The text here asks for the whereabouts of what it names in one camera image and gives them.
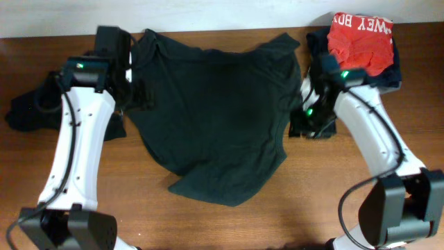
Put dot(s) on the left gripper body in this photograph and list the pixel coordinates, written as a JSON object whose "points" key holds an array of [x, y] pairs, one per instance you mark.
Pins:
{"points": [[137, 96]]}

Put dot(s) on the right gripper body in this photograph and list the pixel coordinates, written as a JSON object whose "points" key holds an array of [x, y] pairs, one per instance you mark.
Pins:
{"points": [[314, 121]]}

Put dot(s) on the dark green t-shirt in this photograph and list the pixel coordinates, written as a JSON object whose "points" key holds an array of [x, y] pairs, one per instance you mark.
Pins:
{"points": [[219, 117]]}

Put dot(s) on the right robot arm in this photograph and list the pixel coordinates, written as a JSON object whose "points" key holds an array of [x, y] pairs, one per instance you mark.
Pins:
{"points": [[402, 201]]}

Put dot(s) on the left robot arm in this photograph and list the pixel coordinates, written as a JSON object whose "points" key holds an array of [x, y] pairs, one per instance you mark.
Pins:
{"points": [[66, 215]]}

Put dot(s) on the navy folded t-shirt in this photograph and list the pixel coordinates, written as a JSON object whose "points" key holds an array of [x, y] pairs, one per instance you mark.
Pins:
{"points": [[389, 80]]}

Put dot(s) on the red folded t-shirt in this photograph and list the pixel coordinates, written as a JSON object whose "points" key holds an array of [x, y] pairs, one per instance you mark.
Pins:
{"points": [[359, 41]]}

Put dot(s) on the black t-shirt white letters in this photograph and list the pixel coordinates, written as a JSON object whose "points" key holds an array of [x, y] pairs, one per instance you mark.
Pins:
{"points": [[24, 111]]}

